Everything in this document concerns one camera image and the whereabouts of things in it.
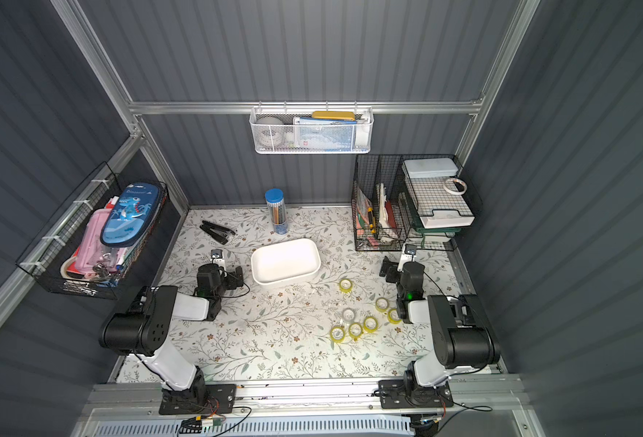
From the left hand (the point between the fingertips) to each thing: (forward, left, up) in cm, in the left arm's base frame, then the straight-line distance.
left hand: (227, 267), depth 97 cm
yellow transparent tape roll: (-6, -42, -4) cm, 43 cm away
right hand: (0, -64, +5) cm, 64 cm away
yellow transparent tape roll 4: (-20, -50, -3) cm, 54 cm away
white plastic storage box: (+5, -20, -3) cm, 21 cm away
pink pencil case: (-12, +23, +27) cm, 38 cm away
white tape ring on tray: (+21, -83, +16) cm, 87 cm away
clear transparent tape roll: (-16, -43, -3) cm, 46 cm away
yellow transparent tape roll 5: (-23, -39, -4) cm, 45 cm away
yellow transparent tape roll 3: (-19, -59, -2) cm, 62 cm away
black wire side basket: (-16, +28, +31) cm, 45 cm away
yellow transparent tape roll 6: (-22, -45, -3) cm, 50 cm away
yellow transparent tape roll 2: (-15, -55, -3) cm, 57 cm away
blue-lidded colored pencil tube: (+20, -17, +14) cm, 30 cm away
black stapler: (+18, +9, -2) cm, 20 cm away
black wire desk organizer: (+23, -69, +9) cm, 73 cm away
